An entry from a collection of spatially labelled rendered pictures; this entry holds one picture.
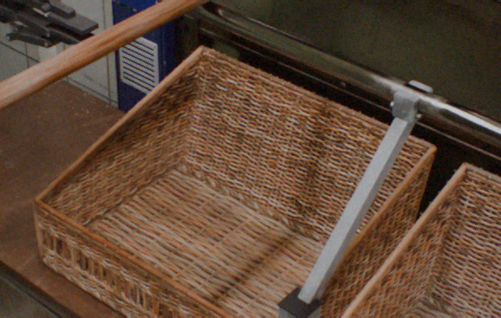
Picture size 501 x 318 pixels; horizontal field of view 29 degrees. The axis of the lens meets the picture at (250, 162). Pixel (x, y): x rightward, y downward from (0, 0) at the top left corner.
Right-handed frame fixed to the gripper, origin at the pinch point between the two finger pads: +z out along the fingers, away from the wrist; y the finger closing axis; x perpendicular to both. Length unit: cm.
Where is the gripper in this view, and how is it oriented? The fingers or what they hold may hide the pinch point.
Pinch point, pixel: (73, 28)
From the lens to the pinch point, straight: 132.6
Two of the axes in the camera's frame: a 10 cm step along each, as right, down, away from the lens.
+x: -6.2, 4.5, -6.4
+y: -0.3, 8.1, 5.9
